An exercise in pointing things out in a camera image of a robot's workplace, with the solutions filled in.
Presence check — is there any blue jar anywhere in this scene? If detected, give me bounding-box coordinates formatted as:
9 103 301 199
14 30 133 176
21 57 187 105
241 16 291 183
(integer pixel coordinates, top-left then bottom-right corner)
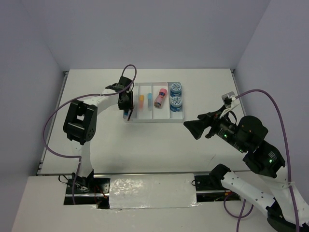
170 96 183 112
170 82 182 97

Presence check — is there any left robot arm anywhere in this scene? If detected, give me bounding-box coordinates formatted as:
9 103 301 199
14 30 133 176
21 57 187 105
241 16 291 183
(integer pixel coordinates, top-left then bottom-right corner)
63 76 134 193

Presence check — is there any pink tube of markers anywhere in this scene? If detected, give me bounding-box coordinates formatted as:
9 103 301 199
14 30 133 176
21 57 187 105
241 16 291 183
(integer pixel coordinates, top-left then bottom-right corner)
154 88 167 108

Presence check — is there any silver foil tape patch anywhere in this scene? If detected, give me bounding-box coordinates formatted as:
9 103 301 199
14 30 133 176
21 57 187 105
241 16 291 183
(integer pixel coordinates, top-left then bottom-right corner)
109 174 198 209

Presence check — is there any white divided organizer tray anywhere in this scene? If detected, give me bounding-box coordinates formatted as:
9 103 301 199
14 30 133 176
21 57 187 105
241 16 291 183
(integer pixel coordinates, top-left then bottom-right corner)
123 82 184 123

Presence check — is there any orange highlighter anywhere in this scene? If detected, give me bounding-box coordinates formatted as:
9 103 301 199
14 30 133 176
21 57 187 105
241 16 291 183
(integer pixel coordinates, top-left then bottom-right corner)
139 101 144 112

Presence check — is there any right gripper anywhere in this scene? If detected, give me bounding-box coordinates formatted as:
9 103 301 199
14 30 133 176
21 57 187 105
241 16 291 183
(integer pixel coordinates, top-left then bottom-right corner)
182 103 246 151

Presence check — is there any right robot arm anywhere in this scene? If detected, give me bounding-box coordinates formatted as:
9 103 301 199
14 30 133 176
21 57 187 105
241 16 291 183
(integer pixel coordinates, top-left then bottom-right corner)
183 107 309 232

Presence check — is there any blue highlighter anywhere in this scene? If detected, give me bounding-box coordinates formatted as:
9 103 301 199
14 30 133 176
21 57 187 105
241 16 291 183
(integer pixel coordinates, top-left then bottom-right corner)
147 99 153 111

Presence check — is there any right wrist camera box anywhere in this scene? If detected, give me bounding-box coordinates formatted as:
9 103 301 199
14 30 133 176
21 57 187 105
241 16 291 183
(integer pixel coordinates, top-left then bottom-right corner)
222 91 235 108

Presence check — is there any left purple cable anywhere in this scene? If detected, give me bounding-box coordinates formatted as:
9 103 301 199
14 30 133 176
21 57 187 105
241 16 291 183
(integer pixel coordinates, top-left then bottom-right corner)
42 64 138 206

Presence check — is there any right camera mount white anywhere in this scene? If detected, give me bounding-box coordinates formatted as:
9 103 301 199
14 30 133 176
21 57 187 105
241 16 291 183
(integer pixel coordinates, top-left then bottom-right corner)
220 98 240 118

